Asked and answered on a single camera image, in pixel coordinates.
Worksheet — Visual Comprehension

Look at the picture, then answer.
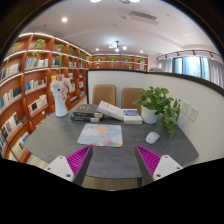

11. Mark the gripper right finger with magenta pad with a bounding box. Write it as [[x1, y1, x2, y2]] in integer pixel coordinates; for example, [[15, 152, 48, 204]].
[[135, 145, 182, 185]]

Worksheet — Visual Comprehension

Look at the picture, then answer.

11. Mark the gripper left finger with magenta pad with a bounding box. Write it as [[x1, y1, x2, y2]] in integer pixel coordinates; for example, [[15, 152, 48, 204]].
[[45, 145, 93, 186]]

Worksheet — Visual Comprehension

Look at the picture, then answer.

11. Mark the white computer mouse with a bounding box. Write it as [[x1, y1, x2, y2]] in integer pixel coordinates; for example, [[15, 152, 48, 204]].
[[145, 132, 160, 144]]

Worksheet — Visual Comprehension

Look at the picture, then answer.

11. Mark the colourful map mouse pad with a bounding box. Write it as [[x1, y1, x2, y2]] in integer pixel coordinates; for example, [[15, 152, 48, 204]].
[[77, 124, 123, 148]]

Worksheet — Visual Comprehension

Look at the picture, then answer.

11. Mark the dark book bottom of stack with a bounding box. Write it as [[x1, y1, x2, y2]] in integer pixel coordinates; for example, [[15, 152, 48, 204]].
[[70, 116, 100, 123]]

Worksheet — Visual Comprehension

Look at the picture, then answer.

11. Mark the dark book of stack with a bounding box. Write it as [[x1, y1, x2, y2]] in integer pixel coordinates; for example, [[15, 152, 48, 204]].
[[73, 104, 103, 118], [70, 116, 100, 123]]

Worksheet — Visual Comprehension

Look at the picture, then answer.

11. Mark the white blue flat book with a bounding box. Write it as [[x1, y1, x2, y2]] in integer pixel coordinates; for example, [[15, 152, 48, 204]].
[[123, 109, 142, 124]]

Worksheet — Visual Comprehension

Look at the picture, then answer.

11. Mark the dark book top of stack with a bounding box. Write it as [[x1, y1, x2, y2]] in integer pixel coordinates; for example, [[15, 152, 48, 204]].
[[73, 104, 103, 118]]

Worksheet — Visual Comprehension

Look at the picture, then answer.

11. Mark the green potted plant white pot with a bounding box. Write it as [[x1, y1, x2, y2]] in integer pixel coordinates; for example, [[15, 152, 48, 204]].
[[134, 86, 180, 138]]

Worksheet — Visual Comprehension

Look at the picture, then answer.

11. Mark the white leaning book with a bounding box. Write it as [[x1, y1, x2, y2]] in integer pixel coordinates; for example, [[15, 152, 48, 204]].
[[97, 101, 124, 121]]

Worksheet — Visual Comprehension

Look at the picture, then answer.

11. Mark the right tan chair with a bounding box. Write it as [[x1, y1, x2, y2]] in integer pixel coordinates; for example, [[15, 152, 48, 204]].
[[121, 88, 143, 112]]

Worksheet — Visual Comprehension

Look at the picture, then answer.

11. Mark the tan chair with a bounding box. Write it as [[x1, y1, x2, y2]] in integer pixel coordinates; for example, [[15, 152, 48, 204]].
[[92, 84, 116, 105], [121, 88, 143, 112]]

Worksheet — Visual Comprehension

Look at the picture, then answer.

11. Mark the left tan chair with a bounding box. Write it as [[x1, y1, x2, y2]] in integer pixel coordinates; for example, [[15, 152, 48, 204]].
[[92, 84, 116, 105]]

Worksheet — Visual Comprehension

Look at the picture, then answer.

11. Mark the white vase with pink flowers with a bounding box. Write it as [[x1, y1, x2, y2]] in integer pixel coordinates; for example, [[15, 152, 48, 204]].
[[50, 74, 71, 117]]

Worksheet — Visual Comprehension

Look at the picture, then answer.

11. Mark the orange wooden bookshelf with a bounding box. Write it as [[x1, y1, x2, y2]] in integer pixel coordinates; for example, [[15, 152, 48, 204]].
[[0, 32, 92, 162]]

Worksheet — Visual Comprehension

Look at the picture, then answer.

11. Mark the ceiling pendant lamp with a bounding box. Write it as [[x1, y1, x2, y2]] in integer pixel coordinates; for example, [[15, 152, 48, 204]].
[[109, 41, 127, 53]]

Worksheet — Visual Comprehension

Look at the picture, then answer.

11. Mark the right white wall socket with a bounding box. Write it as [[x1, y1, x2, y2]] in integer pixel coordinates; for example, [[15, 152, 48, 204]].
[[188, 106, 199, 121]]

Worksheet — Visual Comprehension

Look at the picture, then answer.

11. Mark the white wall socket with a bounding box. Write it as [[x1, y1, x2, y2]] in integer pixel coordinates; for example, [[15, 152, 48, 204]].
[[188, 106, 199, 121], [181, 100, 189, 115]]

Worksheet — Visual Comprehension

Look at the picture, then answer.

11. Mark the left white wall socket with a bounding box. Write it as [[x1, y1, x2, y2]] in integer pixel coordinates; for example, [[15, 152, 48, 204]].
[[181, 100, 189, 115]]

